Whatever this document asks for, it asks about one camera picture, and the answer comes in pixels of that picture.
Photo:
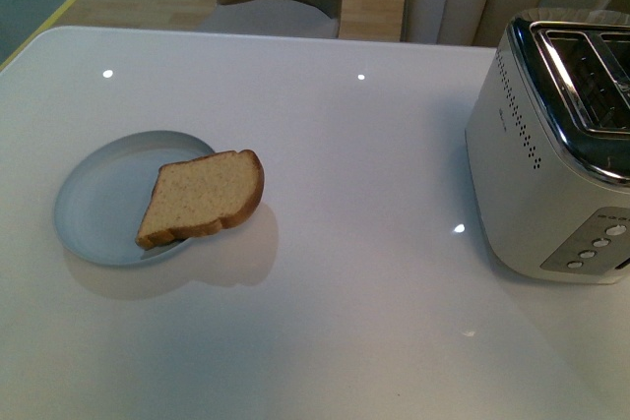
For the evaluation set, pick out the slice of brown bread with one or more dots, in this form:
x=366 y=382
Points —
x=201 y=197

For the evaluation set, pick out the light blue round plate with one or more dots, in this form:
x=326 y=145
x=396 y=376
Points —
x=100 y=206

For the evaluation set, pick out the white chrome toaster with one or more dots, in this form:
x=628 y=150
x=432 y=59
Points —
x=548 y=146

